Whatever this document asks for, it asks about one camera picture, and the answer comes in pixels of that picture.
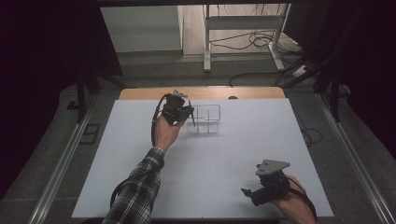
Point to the black metal stand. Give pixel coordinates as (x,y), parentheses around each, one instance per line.
(334,99)
(81,99)

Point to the dark curtain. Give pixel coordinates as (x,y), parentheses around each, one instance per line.
(373,62)
(37,77)

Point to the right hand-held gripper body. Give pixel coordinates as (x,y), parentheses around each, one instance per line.
(271,183)

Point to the person's left hand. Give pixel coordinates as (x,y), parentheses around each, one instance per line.
(166,132)

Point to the clear acrylic organizer box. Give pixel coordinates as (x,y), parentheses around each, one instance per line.
(207,119)

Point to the white cabinet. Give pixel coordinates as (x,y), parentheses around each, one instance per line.
(140,28)

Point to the white table cover board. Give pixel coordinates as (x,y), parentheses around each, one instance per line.
(218,161)

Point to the white metal desk frame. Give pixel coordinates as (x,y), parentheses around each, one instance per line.
(207,46)

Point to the aluminium floor rail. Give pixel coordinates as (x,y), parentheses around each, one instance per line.
(62,168)
(351,155)

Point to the dark floor socket plate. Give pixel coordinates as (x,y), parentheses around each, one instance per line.
(89,133)

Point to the person's right hand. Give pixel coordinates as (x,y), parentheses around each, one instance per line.
(294,205)

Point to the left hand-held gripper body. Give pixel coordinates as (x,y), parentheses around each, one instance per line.
(173,109)

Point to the white power strip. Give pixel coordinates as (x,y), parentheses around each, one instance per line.
(300,71)

